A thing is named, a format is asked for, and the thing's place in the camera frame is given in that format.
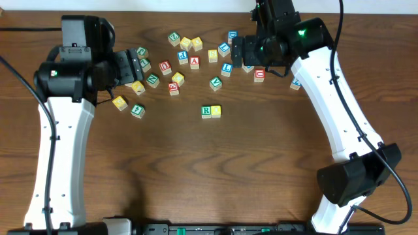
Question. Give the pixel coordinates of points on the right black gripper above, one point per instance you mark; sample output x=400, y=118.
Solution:
x=240, y=53

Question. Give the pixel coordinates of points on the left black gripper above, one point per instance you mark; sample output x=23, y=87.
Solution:
x=125, y=67

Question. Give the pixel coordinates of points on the yellow O block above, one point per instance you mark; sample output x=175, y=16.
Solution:
x=215, y=111

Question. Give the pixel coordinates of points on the green R block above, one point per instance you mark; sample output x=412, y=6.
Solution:
x=206, y=112

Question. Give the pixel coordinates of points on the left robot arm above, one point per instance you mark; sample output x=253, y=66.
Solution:
x=67, y=84

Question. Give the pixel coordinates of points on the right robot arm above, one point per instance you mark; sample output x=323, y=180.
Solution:
x=362, y=161

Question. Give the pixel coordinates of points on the blue I block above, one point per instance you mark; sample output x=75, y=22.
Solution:
x=247, y=69

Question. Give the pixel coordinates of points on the green 7 block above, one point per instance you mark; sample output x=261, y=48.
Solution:
x=145, y=65

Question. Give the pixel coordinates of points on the green J block left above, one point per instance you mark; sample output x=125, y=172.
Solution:
x=142, y=53

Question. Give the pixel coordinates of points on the yellow K block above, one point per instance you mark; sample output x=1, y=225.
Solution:
x=138, y=87

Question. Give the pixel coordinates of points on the blue D block top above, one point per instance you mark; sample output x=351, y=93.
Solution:
x=231, y=35

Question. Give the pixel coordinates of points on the red U block right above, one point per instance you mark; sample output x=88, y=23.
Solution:
x=259, y=76

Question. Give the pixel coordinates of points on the red u block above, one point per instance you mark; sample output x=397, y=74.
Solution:
x=259, y=76
x=165, y=67

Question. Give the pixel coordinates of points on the green N block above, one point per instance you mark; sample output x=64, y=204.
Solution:
x=153, y=80

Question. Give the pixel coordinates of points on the blue L block lower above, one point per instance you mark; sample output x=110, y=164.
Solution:
x=226, y=69

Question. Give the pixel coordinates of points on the yellow G block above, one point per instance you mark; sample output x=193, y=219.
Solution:
x=120, y=103

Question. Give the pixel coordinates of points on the yellow centre block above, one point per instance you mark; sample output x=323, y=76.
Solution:
x=212, y=56

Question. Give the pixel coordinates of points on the red U block left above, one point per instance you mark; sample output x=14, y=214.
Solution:
x=165, y=67

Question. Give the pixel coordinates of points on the green 4 block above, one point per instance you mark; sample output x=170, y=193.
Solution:
x=137, y=111

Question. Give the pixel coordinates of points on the green V block centre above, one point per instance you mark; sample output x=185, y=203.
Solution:
x=216, y=83

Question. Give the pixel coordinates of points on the red E block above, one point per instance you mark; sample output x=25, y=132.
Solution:
x=173, y=88

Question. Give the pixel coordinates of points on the yellow C block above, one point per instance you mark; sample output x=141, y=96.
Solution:
x=178, y=78

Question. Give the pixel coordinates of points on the yellow block top right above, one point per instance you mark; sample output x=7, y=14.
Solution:
x=197, y=44

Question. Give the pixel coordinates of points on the green Z block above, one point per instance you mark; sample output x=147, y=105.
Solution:
x=174, y=38

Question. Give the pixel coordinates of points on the red A block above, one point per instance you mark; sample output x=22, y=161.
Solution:
x=194, y=62

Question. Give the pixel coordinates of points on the blue 2 block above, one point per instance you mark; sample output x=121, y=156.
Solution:
x=295, y=84

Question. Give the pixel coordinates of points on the blue P block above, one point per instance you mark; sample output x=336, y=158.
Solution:
x=183, y=57

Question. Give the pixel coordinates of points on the yellow S block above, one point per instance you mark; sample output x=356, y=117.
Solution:
x=186, y=44

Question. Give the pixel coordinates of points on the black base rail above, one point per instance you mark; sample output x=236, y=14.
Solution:
x=165, y=229

